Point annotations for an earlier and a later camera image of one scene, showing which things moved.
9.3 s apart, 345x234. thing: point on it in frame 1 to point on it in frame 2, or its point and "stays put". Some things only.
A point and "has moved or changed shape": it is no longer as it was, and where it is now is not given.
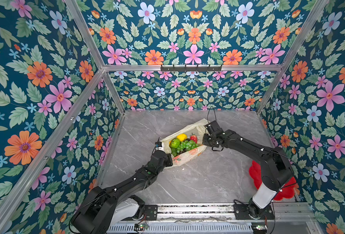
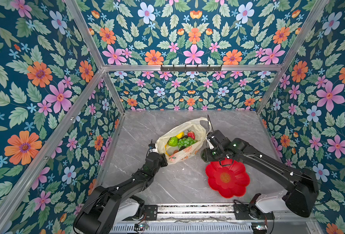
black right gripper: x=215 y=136 to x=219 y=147
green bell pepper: x=174 y=143 stays put
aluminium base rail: x=290 y=218 stays put
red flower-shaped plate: x=289 y=190 to x=229 y=178
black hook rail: x=191 y=69 stays put
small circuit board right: x=259 y=227 stays put
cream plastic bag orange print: x=197 y=128 has moved or changed shape
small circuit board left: x=140 y=226 stays put
